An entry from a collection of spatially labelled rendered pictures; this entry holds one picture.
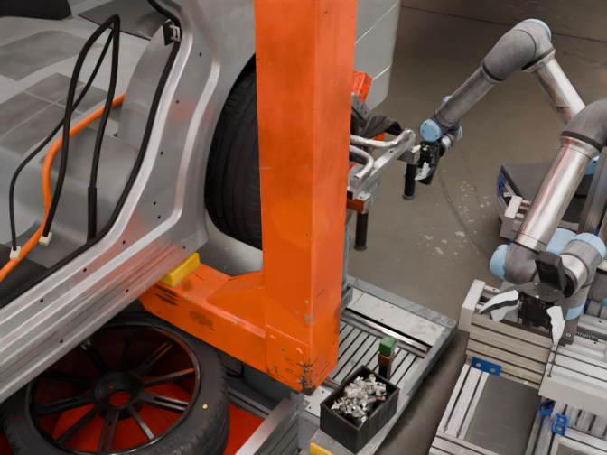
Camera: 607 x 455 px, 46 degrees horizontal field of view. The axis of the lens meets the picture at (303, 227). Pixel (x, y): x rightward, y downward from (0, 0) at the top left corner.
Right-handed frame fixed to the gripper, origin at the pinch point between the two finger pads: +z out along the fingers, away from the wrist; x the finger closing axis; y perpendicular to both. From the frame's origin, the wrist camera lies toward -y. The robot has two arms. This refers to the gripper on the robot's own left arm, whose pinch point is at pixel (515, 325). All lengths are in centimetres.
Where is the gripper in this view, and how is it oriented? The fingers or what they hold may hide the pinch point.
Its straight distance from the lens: 141.1
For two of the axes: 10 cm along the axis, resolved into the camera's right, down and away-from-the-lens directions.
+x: -7.5, -2.9, 5.9
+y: 1.0, 8.4, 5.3
